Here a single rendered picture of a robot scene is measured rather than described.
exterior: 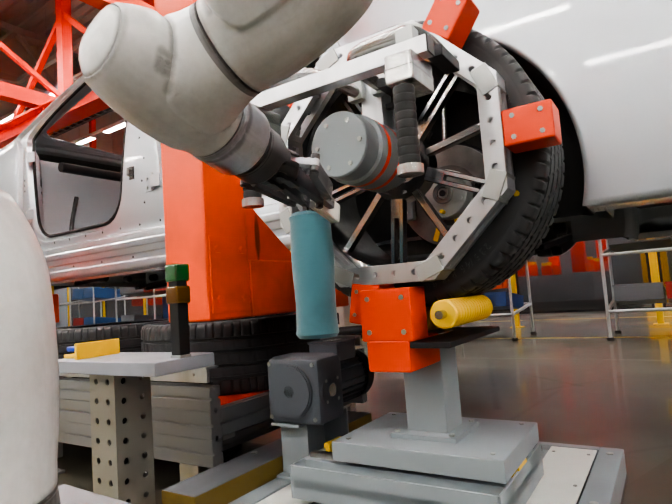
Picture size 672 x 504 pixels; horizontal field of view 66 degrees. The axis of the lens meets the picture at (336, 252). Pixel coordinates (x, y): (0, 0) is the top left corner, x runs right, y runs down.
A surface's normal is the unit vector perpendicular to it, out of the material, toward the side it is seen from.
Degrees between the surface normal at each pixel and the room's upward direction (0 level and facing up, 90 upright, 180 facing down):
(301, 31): 144
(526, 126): 90
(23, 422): 92
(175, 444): 90
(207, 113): 150
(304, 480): 90
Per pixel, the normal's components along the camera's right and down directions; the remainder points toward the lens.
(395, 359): -0.55, -0.03
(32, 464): 1.00, 0.02
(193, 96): 0.31, 0.72
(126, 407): 0.84, -0.11
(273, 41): 0.07, 0.70
